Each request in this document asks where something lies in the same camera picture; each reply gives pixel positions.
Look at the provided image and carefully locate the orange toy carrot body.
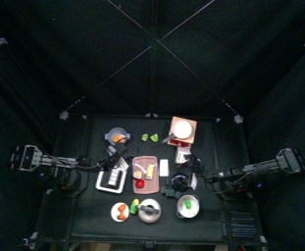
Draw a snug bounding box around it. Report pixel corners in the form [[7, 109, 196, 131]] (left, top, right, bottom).
[[111, 133, 127, 144]]

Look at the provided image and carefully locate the black toy pan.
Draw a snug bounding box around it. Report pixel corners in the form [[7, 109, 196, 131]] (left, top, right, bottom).
[[170, 173, 192, 193]]

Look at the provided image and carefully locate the blue bowl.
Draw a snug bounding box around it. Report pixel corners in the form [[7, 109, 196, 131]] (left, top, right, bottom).
[[103, 126, 133, 146]]

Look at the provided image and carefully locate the white toy appliance box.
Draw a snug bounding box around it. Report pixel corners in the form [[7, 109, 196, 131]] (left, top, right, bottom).
[[94, 167, 129, 195]]

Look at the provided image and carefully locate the white bowl green content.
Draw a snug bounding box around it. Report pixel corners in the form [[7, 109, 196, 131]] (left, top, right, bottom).
[[176, 194, 202, 220]]

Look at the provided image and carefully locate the white rectangular box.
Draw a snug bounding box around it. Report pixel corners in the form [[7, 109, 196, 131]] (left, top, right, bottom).
[[158, 158, 170, 177]]

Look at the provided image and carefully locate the yellow toy cheese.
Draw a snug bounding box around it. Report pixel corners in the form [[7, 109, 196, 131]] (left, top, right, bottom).
[[145, 164, 156, 181]]

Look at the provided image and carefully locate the white toy knife block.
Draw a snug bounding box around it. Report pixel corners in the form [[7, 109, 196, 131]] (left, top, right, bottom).
[[174, 146, 193, 165]]

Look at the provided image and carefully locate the grey toy utensil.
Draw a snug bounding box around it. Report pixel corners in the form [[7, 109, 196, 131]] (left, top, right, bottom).
[[160, 133, 178, 144]]

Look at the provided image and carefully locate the pink tray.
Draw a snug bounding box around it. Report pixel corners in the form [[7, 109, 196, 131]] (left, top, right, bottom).
[[131, 155, 161, 195]]

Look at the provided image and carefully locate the green yellow toy vegetable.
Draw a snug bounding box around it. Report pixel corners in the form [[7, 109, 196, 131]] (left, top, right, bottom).
[[129, 198, 142, 216]]

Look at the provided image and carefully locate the large white round plate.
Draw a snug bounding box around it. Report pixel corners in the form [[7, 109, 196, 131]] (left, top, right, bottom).
[[172, 120, 194, 140]]

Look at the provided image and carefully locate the small white plate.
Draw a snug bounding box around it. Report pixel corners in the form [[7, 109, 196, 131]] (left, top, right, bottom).
[[110, 201, 131, 224]]

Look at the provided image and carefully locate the white printed table label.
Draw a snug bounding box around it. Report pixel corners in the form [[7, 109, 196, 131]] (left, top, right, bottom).
[[228, 210, 260, 238]]

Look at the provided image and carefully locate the white toy kettle grey handle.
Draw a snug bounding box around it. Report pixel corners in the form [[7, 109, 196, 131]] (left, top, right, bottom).
[[138, 197, 162, 225]]

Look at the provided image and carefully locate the thin diagonal cord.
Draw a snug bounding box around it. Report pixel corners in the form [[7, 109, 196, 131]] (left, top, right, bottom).
[[103, 0, 244, 121], [60, 0, 217, 117]]

